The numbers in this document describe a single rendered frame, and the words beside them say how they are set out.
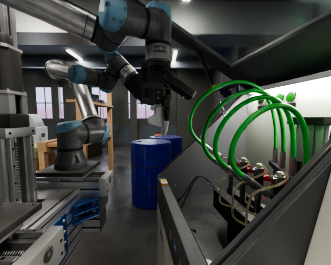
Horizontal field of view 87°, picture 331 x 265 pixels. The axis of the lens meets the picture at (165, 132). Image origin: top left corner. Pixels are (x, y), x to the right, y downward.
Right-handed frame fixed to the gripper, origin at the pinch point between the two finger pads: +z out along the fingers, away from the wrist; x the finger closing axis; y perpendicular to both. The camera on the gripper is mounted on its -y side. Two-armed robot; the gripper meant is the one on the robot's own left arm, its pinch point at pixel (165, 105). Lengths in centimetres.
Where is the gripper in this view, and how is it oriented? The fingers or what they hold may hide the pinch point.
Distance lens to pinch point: 78.3
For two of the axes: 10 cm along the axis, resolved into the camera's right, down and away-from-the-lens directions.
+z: 6.8, 7.2, -1.2
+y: -7.3, 6.8, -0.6
